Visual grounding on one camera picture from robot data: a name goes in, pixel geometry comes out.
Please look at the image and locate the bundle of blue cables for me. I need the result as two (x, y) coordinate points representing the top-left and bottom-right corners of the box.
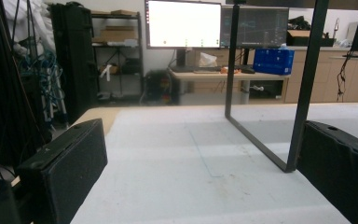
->
(20, 49), (70, 130)

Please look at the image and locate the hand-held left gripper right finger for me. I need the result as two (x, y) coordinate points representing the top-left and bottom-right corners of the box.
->
(296, 120), (358, 224)

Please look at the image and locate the wooden cabinet counter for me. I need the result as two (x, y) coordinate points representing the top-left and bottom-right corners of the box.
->
(283, 46), (358, 104)

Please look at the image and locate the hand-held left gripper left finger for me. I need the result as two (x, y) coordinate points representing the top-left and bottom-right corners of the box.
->
(14, 118), (109, 224)

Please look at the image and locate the white cloth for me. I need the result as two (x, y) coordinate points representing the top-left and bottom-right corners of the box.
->
(2, 0), (57, 57)

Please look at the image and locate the black metal frame stand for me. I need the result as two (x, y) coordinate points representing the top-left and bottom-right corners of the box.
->
(224, 0), (330, 174)

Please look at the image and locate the cardboard box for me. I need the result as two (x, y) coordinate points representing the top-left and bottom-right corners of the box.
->
(92, 25), (138, 44)

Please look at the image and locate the blue plastic crate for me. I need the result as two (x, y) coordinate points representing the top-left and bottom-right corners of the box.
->
(252, 47), (296, 76)

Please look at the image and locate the black metal shelf rack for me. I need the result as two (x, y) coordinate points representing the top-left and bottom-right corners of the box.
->
(89, 10), (145, 101)

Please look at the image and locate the dark monitor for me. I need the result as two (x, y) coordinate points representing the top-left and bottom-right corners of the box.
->
(220, 5), (290, 49)

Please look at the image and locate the bright white monitor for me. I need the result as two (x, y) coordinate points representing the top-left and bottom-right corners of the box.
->
(145, 0), (223, 50)

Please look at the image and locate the wooden desk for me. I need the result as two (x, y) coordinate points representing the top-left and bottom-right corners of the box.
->
(169, 68), (291, 105)

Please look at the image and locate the black hanging cable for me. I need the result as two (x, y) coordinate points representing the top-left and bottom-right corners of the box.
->
(336, 49), (355, 103)

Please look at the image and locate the tall black case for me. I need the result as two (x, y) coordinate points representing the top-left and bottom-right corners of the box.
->
(48, 1), (99, 124)

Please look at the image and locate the black backpack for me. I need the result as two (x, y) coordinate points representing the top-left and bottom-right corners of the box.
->
(143, 69), (179, 105)

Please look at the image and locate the clear plastic bag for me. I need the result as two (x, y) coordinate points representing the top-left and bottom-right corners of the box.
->
(199, 51), (218, 68)

